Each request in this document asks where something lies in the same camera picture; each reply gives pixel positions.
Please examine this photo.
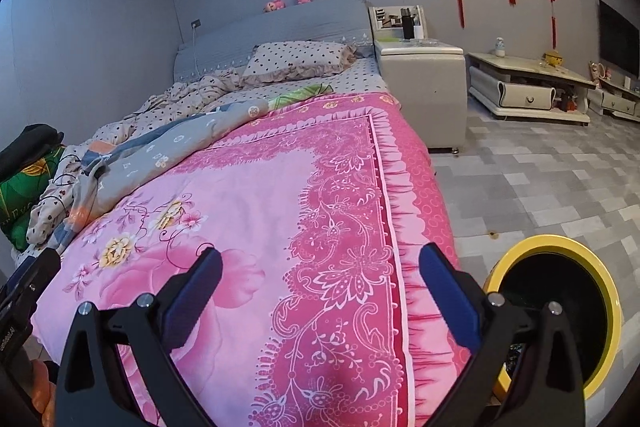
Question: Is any grey patterned quilt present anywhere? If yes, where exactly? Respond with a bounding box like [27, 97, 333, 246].
[50, 99, 271, 253]

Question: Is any yellow round waste bin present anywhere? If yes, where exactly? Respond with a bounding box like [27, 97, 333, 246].
[482, 234, 623, 400]

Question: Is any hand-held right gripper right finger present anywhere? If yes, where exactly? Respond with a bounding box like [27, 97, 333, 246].
[419, 243, 587, 427]

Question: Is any green floral cloth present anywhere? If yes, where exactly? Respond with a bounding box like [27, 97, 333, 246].
[267, 84, 335, 110]

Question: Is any black cable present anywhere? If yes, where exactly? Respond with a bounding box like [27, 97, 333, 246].
[47, 152, 101, 212]

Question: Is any dotted ruffled pillow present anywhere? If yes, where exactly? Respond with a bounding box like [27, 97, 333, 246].
[241, 41, 357, 86]

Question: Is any flat screen television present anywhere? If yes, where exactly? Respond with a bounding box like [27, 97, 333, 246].
[598, 0, 640, 78]

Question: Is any black bottle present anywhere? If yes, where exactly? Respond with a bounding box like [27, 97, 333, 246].
[400, 7, 416, 42]

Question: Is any green leaf-print cushion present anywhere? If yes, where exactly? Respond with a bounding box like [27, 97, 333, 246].
[0, 147, 66, 253]

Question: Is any white charging cable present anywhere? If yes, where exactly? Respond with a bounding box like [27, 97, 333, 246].
[186, 26, 201, 80]

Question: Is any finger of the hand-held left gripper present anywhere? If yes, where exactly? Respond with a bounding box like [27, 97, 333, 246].
[0, 247, 62, 313]

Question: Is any beige dotted duvet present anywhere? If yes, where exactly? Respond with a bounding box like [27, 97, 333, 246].
[90, 74, 251, 142]

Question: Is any picture board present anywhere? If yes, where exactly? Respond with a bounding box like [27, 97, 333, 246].
[368, 5, 427, 42]

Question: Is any beige dotted cloth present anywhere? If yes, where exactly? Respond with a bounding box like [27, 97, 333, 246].
[26, 144, 101, 245]

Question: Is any cream TV cabinet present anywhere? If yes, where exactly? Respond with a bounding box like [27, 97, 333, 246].
[467, 52, 610, 126]

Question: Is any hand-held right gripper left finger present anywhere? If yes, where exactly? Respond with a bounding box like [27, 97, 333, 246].
[56, 244, 224, 427]

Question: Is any cream low cabinet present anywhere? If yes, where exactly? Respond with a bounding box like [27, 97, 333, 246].
[587, 77, 640, 124]

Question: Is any person's left hand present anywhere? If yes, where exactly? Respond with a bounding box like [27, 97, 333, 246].
[30, 358, 57, 427]

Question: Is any pink floral blanket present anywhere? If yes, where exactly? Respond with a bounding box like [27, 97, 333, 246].
[30, 92, 476, 427]

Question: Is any beige bedside cabinet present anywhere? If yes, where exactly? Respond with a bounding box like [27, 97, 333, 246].
[375, 39, 468, 154]

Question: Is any black folded cloth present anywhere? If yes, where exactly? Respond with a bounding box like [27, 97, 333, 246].
[0, 123, 65, 180]

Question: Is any grey upholstered bed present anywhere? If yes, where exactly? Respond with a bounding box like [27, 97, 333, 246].
[10, 0, 468, 427]

